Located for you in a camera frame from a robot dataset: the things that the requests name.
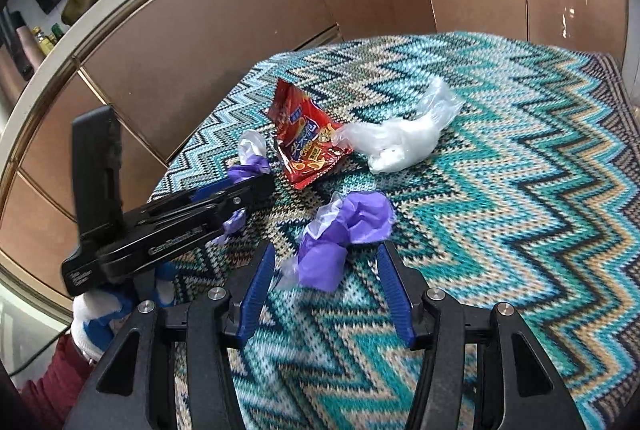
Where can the clear plastic bag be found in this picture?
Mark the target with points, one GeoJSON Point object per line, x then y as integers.
{"type": "Point", "coordinates": [400, 140]}

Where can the purple wrapper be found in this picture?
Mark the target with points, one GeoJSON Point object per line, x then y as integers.
{"type": "Point", "coordinates": [350, 220]}
{"type": "Point", "coordinates": [252, 167]}

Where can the person's left hand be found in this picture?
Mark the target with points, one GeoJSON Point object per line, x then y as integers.
{"type": "Point", "coordinates": [95, 325]}

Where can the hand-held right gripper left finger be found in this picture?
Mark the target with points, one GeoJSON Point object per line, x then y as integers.
{"type": "Point", "coordinates": [255, 290]}

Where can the red snack packet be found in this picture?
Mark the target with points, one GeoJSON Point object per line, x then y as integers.
{"type": "Point", "coordinates": [305, 135]}

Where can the green seasoning bottle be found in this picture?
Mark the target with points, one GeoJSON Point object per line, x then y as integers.
{"type": "Point", "coordinates": [56, 31]}

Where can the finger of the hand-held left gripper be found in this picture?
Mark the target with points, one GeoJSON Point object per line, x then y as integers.
{"type": "Point", "coordinates": [216, 188]}
{"type": "Point", "coordinates": [250, 190]}

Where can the zigzag knitted table cloth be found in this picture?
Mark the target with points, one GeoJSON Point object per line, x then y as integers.
{"type": "Point", "coordinates": [500, 235]}

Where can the person's left forearm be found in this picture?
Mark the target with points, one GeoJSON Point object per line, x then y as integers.
{"type": "Point", "coordinates": [55, 385]}

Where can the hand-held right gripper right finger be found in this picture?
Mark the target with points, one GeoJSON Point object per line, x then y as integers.
{"type": "Point", "coordinates": [395, 290]}

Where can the brown thermos jug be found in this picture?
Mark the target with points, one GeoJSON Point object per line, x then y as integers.
{"type": "Point", "coordinates": [26, 55]}

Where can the yellow seasoning bottle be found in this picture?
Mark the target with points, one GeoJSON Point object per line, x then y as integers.
{"type": "Point", "coordinates": [40, 40]}

